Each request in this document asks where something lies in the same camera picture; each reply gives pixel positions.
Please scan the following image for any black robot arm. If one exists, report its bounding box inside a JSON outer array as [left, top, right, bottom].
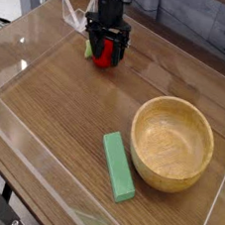
[[85, 0, 132, 68]]

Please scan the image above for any clear acrylic enclosure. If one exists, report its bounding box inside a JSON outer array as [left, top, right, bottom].
[[0, 0, 225, 225]]

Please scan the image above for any green rectangular block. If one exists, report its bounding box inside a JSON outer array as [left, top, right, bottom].
[[103, 132, 135, 203]]

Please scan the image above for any red plush strawberry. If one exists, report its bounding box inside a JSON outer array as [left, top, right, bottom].
[[84, 39, 113, 68]]

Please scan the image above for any wooden bowl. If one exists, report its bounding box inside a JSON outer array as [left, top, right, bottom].
[[130, 96, 214, 193]]

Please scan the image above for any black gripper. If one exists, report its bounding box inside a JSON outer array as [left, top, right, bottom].
[[85, 12, 132, 66]]

